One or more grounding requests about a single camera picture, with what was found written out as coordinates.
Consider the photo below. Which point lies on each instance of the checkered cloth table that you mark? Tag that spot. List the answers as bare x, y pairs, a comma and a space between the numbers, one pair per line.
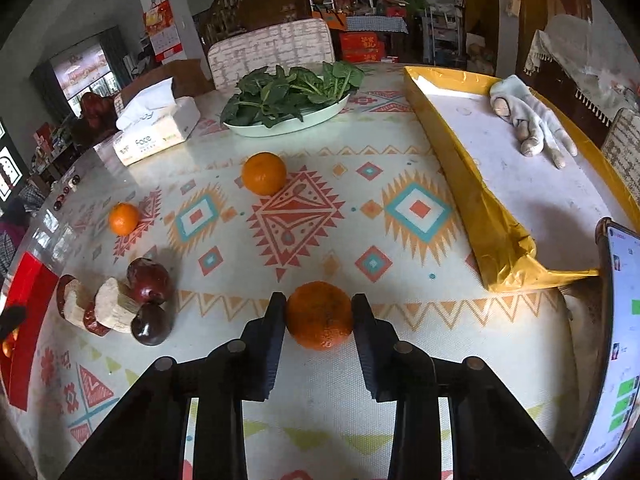
375, 24

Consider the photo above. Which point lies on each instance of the white tissue pack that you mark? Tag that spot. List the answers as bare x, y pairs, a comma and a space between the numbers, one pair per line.
150, 135

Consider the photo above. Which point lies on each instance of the white oval plate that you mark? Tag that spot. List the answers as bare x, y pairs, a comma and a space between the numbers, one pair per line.
280, 130

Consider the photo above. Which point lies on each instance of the white metal rack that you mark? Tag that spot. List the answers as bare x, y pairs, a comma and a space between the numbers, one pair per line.
445, 35

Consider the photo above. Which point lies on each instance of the white cloth-covered table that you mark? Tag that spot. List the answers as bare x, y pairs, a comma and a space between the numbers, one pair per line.
575, 55

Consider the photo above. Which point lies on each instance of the brown cardboard box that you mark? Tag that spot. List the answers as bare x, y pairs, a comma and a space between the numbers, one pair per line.
190, 75

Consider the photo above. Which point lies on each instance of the red box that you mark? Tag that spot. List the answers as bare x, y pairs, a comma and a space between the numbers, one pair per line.
30, 310

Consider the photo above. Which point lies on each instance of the green spinach leaves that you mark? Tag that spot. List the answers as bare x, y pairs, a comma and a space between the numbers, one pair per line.
280, 90

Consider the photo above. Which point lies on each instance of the patterned cover chair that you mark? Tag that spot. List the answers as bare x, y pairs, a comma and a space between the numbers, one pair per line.
625, 145

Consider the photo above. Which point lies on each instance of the smartphone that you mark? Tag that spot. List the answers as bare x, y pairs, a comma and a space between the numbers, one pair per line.
625, 335

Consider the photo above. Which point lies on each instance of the red wall calendar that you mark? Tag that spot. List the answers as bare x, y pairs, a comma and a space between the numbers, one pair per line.
162, 30

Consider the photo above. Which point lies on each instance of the patterned chair back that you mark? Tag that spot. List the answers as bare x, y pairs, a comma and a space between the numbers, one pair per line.
270, 45

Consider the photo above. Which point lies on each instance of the cut red apple piece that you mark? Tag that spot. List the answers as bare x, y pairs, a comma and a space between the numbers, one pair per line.
112, 307
74, 302

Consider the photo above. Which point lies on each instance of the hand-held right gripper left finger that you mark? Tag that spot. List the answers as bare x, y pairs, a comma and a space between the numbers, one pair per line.
272, 340

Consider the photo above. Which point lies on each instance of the wooden staircase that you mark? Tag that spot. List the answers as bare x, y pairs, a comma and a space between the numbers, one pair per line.
230, 5

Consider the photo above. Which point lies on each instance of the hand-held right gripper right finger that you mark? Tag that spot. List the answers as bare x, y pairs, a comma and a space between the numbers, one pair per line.
367, 345

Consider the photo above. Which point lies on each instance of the window with red decoration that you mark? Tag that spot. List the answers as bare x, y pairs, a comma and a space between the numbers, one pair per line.
82, 67

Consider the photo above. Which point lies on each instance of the yellow-edged white tray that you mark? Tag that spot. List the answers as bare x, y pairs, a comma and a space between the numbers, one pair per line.
475, 200

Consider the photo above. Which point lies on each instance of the white work glove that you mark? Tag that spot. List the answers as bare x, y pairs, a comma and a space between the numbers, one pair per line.
530, 115

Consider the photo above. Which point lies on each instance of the red gift boxes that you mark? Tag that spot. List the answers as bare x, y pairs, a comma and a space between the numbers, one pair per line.
362, 45

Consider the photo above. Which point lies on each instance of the orange mandarin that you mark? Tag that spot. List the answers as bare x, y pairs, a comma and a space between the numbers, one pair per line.
320, 315
7, 346
124, 219
264, 173

